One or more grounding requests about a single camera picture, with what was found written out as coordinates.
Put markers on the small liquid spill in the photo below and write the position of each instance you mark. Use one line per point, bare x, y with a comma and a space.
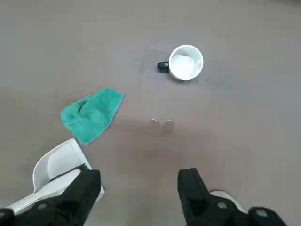
167, 127

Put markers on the green microfibre cloth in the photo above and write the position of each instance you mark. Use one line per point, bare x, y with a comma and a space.
94, 113

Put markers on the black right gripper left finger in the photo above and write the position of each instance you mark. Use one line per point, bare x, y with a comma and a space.
80, 193

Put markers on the beige hand brush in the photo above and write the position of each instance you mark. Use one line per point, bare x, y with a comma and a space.
47, 190

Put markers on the beige plastic dustpan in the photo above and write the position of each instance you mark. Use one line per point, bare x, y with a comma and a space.
61, 155

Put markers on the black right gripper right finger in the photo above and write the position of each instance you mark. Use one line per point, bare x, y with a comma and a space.
195, 200

